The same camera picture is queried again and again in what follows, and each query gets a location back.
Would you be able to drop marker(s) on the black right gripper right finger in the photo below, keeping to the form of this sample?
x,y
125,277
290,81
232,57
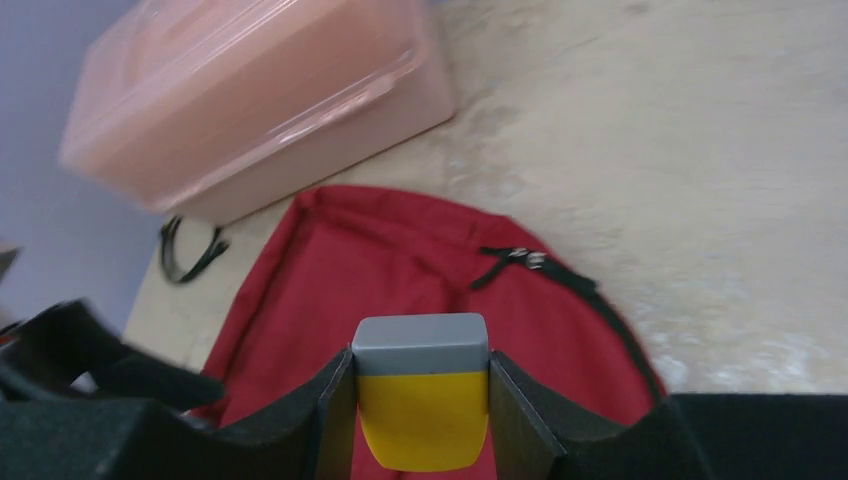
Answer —
x,y
539,434

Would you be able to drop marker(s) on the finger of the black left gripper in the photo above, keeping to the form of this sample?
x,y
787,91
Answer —
x,y
65,352

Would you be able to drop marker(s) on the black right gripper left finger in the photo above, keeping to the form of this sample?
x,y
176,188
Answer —
x,y
306,434

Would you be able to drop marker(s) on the orange eraser block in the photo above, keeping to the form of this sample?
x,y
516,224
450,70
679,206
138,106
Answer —
x,y
422,386

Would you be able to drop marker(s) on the red backpack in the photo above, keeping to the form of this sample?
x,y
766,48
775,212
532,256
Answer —
x,y
345,253

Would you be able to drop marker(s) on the translucent pink storage box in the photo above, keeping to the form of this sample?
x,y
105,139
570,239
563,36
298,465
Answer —
x,y
216,109

